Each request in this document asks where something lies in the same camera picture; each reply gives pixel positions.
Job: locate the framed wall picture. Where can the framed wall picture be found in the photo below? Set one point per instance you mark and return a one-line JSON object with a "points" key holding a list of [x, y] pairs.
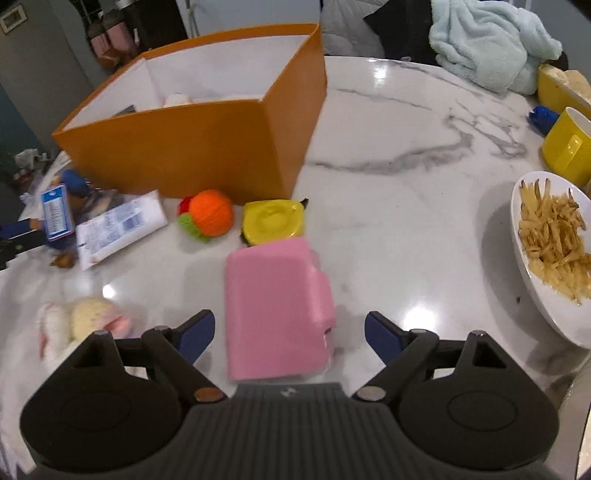
{"points": [[11, 18]]}

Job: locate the yellow mug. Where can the yellow mug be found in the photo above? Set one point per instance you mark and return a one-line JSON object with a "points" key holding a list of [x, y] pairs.
{"points": [[565, 147]]}

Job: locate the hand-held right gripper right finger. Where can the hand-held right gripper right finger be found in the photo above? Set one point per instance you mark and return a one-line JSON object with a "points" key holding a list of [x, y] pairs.
{"points": [[381, 336]]}

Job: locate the small blue white carton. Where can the small blue white carton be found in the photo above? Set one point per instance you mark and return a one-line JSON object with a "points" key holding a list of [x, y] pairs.
{"points": [[57, 212]]}

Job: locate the white plate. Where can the white plate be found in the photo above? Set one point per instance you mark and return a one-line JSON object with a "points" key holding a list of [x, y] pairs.
{"points": [[549, 304]]}

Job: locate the white tube with barcode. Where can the white tube with barcode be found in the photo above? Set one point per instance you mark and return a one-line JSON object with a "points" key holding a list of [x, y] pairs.
{"points": [[115, 226]]}

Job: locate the french fries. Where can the french fries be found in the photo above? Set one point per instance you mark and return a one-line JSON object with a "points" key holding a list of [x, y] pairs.
{"points": [[551, 235]]}

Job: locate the orange cardboard box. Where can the orange cardboard box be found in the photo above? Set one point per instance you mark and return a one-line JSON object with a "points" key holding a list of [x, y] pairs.
{"points": [[184, 147]]}

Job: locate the pink yoga mat bags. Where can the pink yoga mat bags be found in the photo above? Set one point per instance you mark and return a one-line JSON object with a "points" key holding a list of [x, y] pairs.
{"points": [[113, 39]]}

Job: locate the light blue fleece robe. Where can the light blue fleece robe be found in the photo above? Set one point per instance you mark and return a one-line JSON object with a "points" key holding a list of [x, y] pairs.
{"points": [[485, 41]]}

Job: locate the yellow bowl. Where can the yellow bowl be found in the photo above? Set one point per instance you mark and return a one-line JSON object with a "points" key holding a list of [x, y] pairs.
{"points": [[556, 94]]}

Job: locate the blue snack packet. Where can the blue snack packet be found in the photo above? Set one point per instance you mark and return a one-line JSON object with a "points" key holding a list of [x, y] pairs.
{"points": [[542, 118]]}

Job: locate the black jacket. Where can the black jacket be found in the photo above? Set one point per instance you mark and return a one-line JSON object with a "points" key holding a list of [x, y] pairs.
{"points": [[406, 37]]}

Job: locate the pink wallet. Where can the pink wallet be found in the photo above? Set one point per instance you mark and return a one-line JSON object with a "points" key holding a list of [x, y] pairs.
{"points": [[272, 309]]}

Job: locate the blue plush figure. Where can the blue plush figure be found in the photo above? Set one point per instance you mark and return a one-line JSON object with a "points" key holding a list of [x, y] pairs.
{"points": [[75, 182]]}

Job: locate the pink-eared white crochet bunny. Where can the pink-eared white crochet bunny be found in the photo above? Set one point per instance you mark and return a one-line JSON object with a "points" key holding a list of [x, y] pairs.
{"points": [[78, 323]]}

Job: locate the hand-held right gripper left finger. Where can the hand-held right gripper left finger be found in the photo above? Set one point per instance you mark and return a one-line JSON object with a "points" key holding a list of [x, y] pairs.
{"points": [[197, 333]]}

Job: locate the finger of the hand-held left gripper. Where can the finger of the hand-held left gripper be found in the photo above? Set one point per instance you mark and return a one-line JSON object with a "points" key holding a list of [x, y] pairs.
{"points": [[18, 243]]}

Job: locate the grey quilted coat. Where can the grey quilted coat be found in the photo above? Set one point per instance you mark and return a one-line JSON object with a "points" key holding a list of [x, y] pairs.
{"points": [[344, 27]]}

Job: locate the orange crochet ball toy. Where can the orange crochet ball toy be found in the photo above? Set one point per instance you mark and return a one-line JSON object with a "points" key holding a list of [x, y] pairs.
{"points": [[210, 213]]}

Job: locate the yellow plastic toy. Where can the yellow plastic toy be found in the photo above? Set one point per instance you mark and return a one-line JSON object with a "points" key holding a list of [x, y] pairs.
{"points": [[272, 221]]}

